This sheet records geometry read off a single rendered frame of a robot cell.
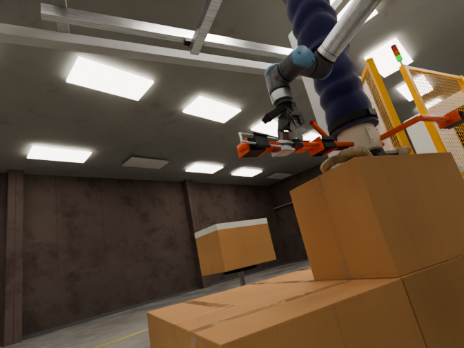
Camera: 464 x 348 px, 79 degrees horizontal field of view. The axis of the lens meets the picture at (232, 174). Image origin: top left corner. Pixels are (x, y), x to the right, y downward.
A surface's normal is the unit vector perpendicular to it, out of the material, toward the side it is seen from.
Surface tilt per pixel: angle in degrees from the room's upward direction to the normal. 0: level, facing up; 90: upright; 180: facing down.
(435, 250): 90
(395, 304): 90
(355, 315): 90
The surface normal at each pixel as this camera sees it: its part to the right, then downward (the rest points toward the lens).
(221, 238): 0.57, -0.36
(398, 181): 0.39, -0.35
